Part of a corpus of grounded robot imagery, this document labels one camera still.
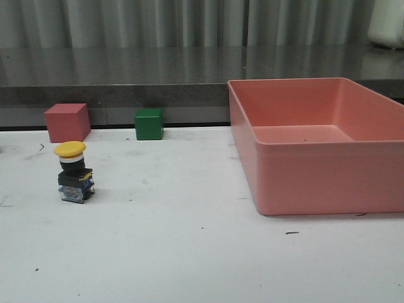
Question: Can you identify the yellow mushroom push button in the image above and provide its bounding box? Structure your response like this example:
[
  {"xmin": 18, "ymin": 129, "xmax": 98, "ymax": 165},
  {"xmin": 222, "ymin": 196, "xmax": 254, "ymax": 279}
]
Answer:
[{"xmin": 54, "ymin": 141, "xmax": 95, "ymax": 204}]

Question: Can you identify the dark grey counter ledge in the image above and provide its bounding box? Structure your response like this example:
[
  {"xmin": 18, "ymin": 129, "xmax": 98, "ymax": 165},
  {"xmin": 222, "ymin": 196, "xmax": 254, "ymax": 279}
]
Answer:
[{"xmin": 1, "ymin": 45, "xmax": 403, "ymax": 130}]

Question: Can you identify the green cube block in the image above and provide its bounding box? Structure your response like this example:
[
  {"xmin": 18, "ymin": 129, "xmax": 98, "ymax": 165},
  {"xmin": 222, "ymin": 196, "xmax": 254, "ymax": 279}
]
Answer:
[{"xmin": 134, "ymin": 108, "xmax": 163, "ymax": 140}]

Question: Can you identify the pink cube block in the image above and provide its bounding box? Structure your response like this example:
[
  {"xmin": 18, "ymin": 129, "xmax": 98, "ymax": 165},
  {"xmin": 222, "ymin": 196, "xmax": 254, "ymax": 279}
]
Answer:
[{"xmin": 44, "ymin": 104, "xmax": 91, "ymax": 143}]

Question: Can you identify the white appliance in background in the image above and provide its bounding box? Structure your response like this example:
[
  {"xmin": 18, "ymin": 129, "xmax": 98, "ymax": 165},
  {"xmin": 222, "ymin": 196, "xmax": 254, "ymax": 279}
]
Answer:
[{"xmin": 367, "ymin": 0, "xmax": 403, "ymax": 49}]

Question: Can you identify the pink plastic bin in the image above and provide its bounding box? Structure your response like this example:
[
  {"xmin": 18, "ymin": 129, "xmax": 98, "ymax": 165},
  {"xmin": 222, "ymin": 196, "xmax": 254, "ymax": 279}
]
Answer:
[{"xmin": 228, "ymin": 78, "xmax": 403, "ymax": 215}]

